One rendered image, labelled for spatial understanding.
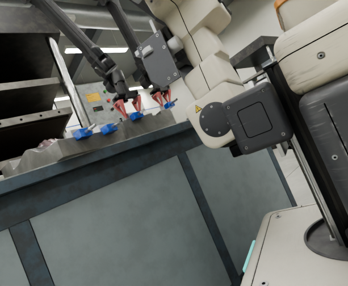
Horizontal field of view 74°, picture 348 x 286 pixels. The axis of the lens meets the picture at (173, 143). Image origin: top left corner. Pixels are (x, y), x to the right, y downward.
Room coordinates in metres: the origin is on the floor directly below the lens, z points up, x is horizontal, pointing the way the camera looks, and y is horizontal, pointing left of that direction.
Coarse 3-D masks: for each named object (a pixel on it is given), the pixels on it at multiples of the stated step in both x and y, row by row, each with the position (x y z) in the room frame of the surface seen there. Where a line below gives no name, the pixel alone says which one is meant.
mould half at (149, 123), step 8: (168, 112) 1.08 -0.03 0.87; (128, 120) 0.95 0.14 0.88; (136, 120) 0.97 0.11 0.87; (144, 120) 1.00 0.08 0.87; (152, 120) 1.02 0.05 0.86; (160, 120) 1.04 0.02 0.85; (168, 120) 1.07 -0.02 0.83; (128, 128) 0.94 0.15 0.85; (136, 128) 0.97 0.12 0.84; (144, 128) 0.99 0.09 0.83; (152, 128) 1.01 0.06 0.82; (128, 136) 0.94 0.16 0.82
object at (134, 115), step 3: (144, 108) 0.91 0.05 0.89; (135, 111) 0.99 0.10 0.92; (138, 111) 0.95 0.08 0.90; (141, 111) 0.92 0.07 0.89; (129, 114) 0.97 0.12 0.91; (132, 114) 0.95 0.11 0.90; (135, 114) 0.94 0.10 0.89; (138, 114) 0.94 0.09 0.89; (141, 114) 0.96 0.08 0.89; (129, 117) 0.97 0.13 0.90; (132, 117) 0.95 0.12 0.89; (135, 117) 0.94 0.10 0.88; (138, 117) 0.95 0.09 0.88; (141, 117) 0.97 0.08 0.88; (132, 120) 0.96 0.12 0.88; (135, 120) 0.97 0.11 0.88
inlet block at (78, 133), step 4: (96, 124) 0.70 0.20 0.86; (80, 128) 0.76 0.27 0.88; (84, 128) 0.73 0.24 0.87; (88, 128) 0.71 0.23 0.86; (92, 128) 0.70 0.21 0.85; (68, 132) 0.74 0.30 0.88; (72, 132) 0.73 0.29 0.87; (76, 132) 0.72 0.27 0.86; (80, 132) 0.71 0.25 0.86; (84, 132) 0.72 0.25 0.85; (88, 132) 0.72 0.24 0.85; (92, 132) 0.74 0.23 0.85; (68, 136) 0.74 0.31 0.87; (72, 136) 0.73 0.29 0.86; (76, 136) 0.73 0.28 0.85; (80, 136) 0.71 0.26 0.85; (84, 136) 0.72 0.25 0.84; (88, 136) 0.74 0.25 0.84; (76, 140) 0.73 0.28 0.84
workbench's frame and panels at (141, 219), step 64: (192, 128) 1.11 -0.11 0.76; (0, 192) 0.61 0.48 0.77; (64, 192) 0.74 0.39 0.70; (128, 192) 0.86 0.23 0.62; (192, 192) 1.03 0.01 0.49; (256, 192) 1.26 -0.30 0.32; (0, 256) 0.62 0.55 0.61; (64, 256) 0.71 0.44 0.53; (128, 256) 0.81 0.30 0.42; (192, 256) 0.95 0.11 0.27
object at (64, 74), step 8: (48, 40) 1.59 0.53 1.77; (56, 48) 1.60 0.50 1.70; (56, 56) 1.59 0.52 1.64; (56, 64) 1.60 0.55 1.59; (64, 64) 1.62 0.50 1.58; (64, 72) 1.59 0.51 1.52; (64, 80) 1.59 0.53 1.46; (72, 88) 1.60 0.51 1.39; (72, 96) 1.59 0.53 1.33; (72, 104) 1.60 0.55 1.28; (80, 104) 1.61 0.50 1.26; (80, 112) 1.59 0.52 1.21; (80, 120) 1.59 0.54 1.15; (64, 136) 2.14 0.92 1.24
